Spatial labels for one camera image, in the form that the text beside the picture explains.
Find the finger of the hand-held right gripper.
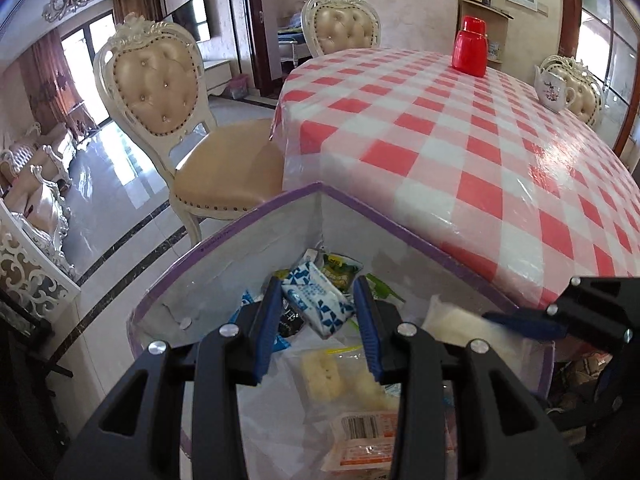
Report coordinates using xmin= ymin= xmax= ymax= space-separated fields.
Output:
xmin=592 ymin=360 xmax=640 ymax=428
xmin=482 ymin=275 xmax=640 ymax=356

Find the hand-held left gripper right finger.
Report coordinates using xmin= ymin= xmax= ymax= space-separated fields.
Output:
xmin=352 ymin=276 xmax=581 ymax=480

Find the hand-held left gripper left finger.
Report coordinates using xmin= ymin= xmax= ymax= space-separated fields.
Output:
xmin=55 ymin=276 xmax=285 ymax=480

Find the black snack packet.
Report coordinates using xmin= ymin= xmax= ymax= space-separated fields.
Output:
xmin=277 ymin=300 xmax=307 ymax=337

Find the green yellow snack packet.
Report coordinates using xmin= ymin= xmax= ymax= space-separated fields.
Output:
xmin=320 ymin=252 xmax=364 ymax=291
xmin=364 ymin=273 xmax=407 ymax=306

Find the blue white patterned snack packet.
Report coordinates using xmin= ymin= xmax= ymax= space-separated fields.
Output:
xmin=280 ymin=260 xmax=358 ymax=338

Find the clear bag of sponge cake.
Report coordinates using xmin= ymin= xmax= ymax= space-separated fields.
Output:
xmin=245 ymin=342 xmax=453 ymax=480

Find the clear zip bag pale bread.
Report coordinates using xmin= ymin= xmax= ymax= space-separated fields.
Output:
xmin=425 ymin=295 xmax=555 ymax=361

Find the purple rimmed storage box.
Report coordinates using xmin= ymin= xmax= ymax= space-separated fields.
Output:
xmin=127 ymin=182 xmax=556 ymax=480

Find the beige tufted dining chair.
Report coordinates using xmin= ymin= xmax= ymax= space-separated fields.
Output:
xmin=95 ymin=12 xmax=286 ymax=248
xmin=537 ymin=55 xmax=606 ymax=128
xmin=300 ymin=0 xmax=382 ymax=58

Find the white floral teapot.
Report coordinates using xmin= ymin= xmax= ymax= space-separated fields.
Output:
xmin=534 ymin=65 xmax=577 ymax=112

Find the pink plastic container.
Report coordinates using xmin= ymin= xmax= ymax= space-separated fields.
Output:
xmin=222 ymin=74 xmax=249 ymax=100

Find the white television stand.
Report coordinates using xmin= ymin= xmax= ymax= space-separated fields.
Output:
xmin=202 ymin=59 xmax=233 ymax=97

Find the ornate white sofa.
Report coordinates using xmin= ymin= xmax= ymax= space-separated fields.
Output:
xmin=0 ymin=122 xmax=76 ymax=281

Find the red thermos jug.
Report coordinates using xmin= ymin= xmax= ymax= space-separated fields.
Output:
xmin=451 ymin=15 xmax=490 ymax=78

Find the glass partition door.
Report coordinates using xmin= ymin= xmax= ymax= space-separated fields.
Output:
xmin=580 ymin=0 xmax=640 ymax=161

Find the brown curtain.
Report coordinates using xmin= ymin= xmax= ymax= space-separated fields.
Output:
xmin=112 ymin=0 xmax=166 ymax=26

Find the wooden wall shelf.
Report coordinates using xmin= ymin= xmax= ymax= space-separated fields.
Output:
xmin=460 ymin=0 xmax=516 ymax=66

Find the wall television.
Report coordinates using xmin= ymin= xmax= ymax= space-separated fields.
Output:
xmin=172 ymin=0 xmax=211 ymax=43

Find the white wall switch panel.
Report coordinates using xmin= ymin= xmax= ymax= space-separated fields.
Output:
xmin=505 ymin=0 xmax=548 ymax=16

